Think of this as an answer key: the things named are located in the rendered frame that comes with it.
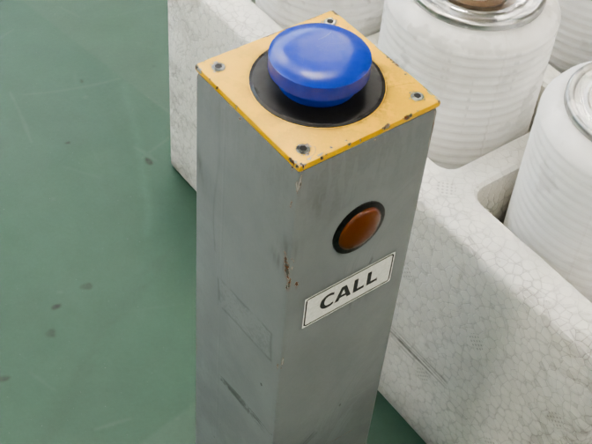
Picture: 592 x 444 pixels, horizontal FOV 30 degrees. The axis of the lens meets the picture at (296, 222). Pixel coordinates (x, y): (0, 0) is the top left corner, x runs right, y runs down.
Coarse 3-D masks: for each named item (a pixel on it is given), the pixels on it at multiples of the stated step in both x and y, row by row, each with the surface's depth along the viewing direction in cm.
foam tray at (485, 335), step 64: (192, 0) 70; (192, 64) 74; (192, 128) 78; (448, 192) 59; (512, 192) 62; (448, 256) 58; (512, 256) 56; (448, 320) 61; (512, 320) 56; (576, 320) 53; (384, 384) 70; (448, 384) 64; (512, 384) 58; (576, 384) 54
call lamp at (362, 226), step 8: (368, 208) 45; (376, 208) 45; (360, 216) 45; (368, 216) 45; (376, 216) 45; (352, 224) 45; (360, 224) 45; (368, 224) 45; (376, 224) 46; (344, 232) 45; (352, 232) 45; (360, 232) 45; (368, 232) 46; (344, 240) 45; (352, 240) 45; (360, 240) 46; (344, 248) 46; (352, 248) 46
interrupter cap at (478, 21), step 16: (416, 0) 58; (432, 0) 58; (448, 0) 58; (464, 0) 59; (496, 0) 59; (512, 0) 59; (528, 0) 59; (544, 0) 59; (448, 16) 57; (464, 16) 57; (480, 16) 58; (496, 16) 58; (512, 16) 58; (528, 16) 58
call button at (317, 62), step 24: (312, 24) 43; (288, 48) 42; (312, 48) 42; (336, 48) 42; (360, 48) 43; (288, 72) 41; (312, 72) 41; (336, 72) 42; (360, 72) 42; (288, 96) 43; (312, 96) 41; (336, 96) 42
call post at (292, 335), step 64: (256, 192) 44; (320, 192) 42; (384, 192) 45; (256, 256) 46; (320, 256) 45; (384, 256) 49; (256, 320) 49; (320, 320) 49; (384, 320) 53; (256, 384) 52; (320, 384) 53
